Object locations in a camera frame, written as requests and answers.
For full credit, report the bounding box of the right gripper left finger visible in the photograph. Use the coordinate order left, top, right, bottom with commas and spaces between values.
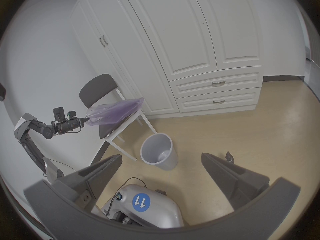
53, 154, 123, 211

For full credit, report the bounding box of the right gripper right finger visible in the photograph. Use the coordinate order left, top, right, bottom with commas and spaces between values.
201, 153, 271, 212

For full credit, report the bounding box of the purple plastic bag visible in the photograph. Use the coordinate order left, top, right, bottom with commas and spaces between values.
86, 97, 145, 126

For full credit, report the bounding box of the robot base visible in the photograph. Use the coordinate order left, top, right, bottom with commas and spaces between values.
91, 183, 184, 229

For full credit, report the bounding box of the white trash bin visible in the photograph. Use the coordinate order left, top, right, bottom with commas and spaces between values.
140, 133, 179, 171

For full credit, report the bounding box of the white chair with grey seat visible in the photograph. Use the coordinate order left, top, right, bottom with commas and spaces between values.
79, 73, 158, 162

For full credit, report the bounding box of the white wardrobe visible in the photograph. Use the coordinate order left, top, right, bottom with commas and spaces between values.
70, 0, 265, 119

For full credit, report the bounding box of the black cable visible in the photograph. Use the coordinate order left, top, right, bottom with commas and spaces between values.
104, 176, 147, 217

